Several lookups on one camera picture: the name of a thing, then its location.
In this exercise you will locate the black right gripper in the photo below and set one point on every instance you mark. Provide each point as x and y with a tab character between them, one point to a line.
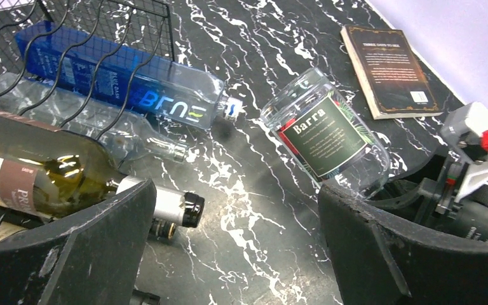
426	197

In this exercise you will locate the blue glass bottle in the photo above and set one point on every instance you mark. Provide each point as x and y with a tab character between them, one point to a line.
122	75

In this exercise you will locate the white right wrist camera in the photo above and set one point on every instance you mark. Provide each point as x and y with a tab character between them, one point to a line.
465	130

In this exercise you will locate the brown booklet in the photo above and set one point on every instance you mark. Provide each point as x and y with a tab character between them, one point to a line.
389	73

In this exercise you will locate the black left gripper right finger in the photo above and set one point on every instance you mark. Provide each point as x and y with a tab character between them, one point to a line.
380	258

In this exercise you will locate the clear bottle white cap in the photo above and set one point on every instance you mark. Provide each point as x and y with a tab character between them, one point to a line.
326	137

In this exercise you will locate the olive green wine bottle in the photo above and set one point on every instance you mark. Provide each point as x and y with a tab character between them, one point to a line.
51	172

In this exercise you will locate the square clear bottle black cap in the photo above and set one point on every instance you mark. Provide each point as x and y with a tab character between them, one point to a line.
162	229

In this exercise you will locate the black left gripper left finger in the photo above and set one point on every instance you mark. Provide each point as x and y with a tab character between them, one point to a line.
89	257

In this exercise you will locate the black wire wine rack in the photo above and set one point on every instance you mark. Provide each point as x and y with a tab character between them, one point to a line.
144	25

